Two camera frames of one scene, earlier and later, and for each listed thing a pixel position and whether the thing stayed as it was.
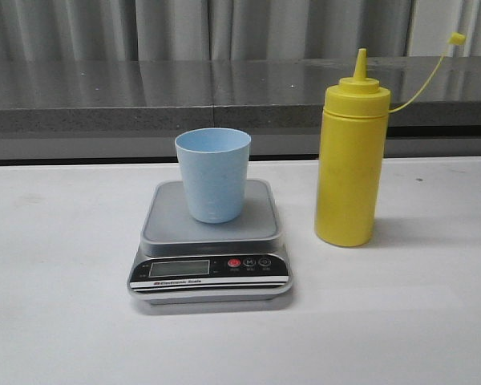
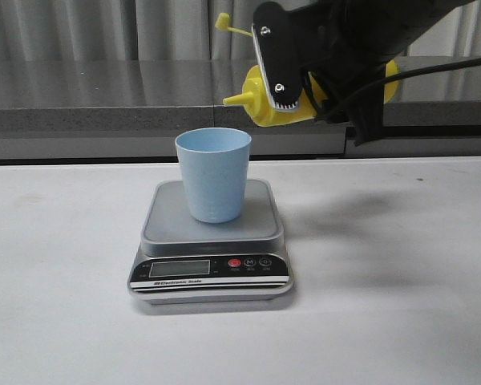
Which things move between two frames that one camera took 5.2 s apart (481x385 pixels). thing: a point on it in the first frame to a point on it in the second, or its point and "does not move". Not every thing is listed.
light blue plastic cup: (215, 164) does not move
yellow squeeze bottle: (355, 119) to (313, 103)
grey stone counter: (130, 110) does not move
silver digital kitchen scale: (183, 261) does not move
